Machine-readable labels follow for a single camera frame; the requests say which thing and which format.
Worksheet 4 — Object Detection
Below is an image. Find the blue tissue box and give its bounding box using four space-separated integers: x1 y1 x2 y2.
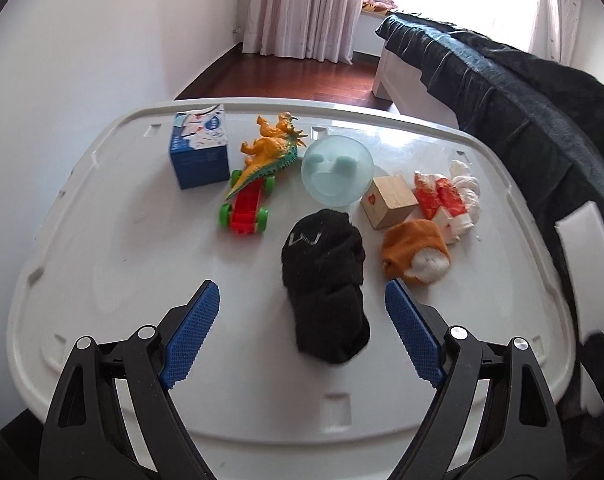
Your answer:
169 104 231 191

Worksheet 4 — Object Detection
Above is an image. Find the white crumpled cloth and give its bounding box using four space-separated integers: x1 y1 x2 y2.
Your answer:
449 160 482 218

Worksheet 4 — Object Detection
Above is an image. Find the sheer pink curtain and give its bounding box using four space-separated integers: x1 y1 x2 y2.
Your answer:
536 0 590 66

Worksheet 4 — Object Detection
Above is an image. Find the red green toy car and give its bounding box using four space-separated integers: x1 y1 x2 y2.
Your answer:
218 170 277 236

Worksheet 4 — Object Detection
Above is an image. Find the white bed frame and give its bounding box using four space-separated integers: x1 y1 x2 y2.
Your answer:
372 47 462 131

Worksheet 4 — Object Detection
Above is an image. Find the white plastic storage box lid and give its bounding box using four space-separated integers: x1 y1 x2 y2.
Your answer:
4 97 582 480

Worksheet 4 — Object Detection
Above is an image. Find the orange triceratops toy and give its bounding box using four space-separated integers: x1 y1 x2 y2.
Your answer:
256 112 309 148

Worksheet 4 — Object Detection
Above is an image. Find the black sock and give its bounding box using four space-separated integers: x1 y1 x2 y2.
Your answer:
281 208 371 365

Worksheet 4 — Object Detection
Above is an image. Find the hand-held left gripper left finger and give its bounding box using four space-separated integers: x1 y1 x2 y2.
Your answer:
38 280 220 480

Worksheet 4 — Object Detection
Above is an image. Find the bed with dark blanket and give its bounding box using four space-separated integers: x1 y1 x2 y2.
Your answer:
377 12 604 421

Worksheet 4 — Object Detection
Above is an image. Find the orange plush sock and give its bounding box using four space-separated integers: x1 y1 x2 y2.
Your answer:
380 219 451 286

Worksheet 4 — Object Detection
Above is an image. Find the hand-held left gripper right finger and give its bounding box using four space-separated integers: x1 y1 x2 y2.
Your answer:
384 279 568 480

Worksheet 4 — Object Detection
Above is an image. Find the frosted glass bowl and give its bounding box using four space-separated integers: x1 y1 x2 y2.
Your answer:
301 136 375 211

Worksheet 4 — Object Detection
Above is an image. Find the wooden cube block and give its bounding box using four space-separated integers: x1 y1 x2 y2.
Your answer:
360 175 420 231

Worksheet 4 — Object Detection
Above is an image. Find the orange green dinosaur toy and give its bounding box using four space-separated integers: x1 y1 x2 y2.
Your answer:
225 136 299 201

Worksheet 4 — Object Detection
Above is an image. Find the red white patterned sock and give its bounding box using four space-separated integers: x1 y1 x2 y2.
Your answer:
414 171 447 222
433 179 472 242

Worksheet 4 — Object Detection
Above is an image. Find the pink dotted curtain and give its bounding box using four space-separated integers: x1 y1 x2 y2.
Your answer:
242 0 367 65

